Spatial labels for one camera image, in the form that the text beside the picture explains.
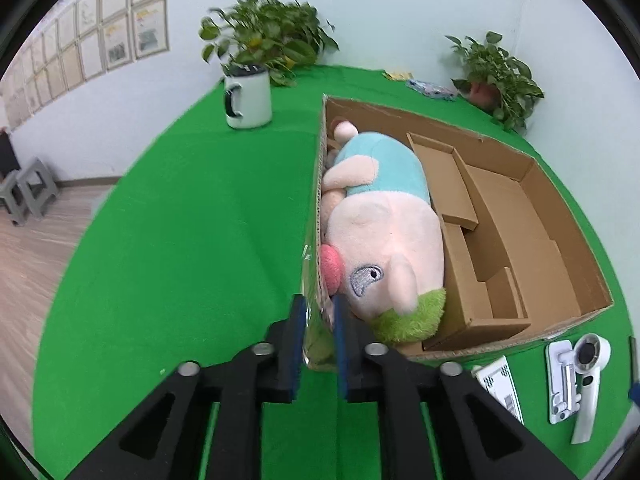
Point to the large cardboard box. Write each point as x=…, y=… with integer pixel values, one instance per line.
x=505, y=210

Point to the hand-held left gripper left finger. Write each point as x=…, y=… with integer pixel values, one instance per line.
x=298, y=345

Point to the small yellow packet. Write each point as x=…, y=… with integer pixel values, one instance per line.
x=396, y=76

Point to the white hair dryer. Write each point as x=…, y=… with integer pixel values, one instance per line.
x=586, y=420

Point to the grey plastic stool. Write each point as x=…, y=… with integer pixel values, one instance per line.
x=14, y=200
x=40, y=185

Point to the pink pig plush toy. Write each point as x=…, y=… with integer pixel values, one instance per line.
x=380, y=225

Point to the cardboard divider insert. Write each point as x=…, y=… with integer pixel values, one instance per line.
x=462, y=280

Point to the blue patterned packet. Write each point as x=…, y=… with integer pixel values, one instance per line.
x=431, y=89

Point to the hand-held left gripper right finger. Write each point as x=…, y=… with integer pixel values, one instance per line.
x=342, y=350

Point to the white folding phone stand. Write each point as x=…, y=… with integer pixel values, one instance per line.
x=556, y=400

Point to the wall of framed certificates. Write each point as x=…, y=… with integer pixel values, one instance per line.
x=95, y=35

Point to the potted plant terracotta pot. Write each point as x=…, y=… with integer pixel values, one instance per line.
x=492, y=72

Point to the large green potted plant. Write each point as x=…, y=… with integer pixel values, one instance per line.
x=272, y=30

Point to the long green white carton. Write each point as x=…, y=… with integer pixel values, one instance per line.
x=500, y=385

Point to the black cabinet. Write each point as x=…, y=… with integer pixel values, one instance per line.
x=7, y=152

